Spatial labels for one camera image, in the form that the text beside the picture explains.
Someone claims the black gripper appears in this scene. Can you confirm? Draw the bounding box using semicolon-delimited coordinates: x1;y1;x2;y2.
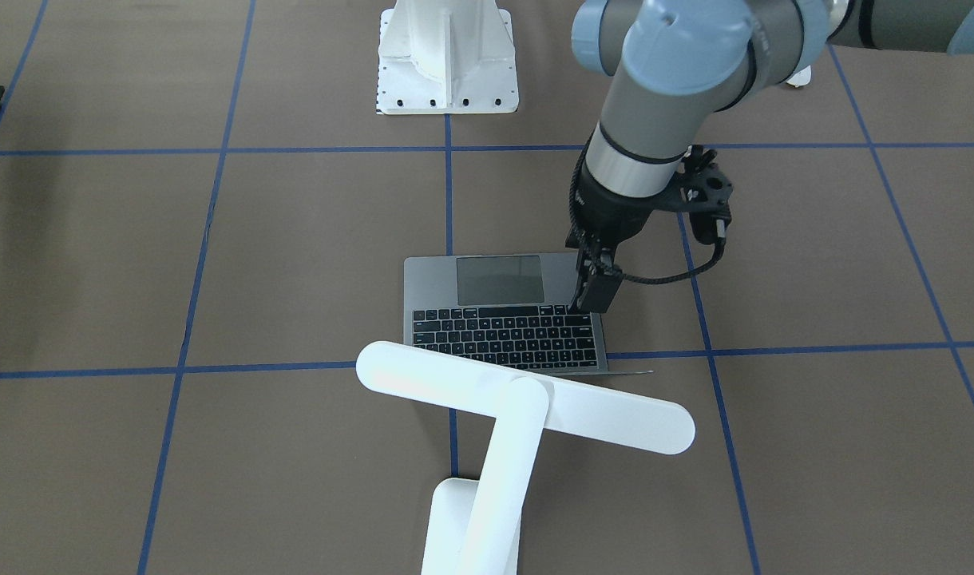
566;156;656;314

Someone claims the grey laptop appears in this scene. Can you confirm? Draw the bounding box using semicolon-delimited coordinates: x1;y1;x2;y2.
402;252;612;379

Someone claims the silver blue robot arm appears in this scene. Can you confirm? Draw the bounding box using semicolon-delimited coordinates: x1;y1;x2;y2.
566;1;974;313

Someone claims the white desk lamp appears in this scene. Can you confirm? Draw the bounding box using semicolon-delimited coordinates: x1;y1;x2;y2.
355;341;695;574

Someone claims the white computer mouse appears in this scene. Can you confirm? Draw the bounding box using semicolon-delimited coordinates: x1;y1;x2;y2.
784;65;813;89

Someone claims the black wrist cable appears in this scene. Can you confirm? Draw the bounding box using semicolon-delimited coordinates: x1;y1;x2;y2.
567;144;729;285

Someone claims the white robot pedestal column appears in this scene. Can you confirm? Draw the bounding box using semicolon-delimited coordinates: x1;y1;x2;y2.
375;1;520;114

